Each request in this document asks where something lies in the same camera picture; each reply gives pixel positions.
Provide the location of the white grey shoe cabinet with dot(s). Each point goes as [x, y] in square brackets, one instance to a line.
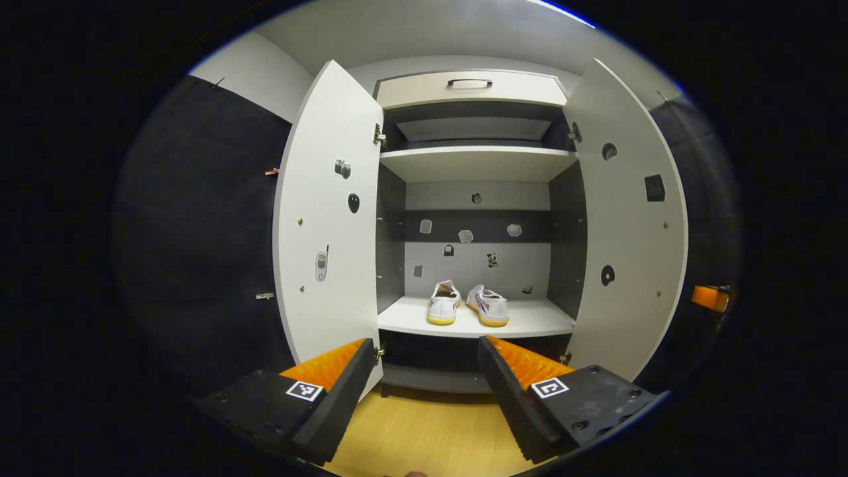
[530, 318]

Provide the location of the white cabinet drawer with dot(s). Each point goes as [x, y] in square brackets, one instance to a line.
[411, 91]

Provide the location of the white canvas shoe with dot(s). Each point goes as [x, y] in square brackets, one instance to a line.
[490, 308]
[444, 308]

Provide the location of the white cabinet door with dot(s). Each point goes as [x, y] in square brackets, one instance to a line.
[324, 311]
[629, 232]

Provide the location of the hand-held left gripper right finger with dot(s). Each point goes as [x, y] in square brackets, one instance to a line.
[510, 404]

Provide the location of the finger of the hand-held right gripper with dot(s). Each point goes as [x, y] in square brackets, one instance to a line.
[707, 297]

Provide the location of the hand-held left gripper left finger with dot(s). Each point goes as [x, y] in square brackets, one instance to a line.
[338, 404]

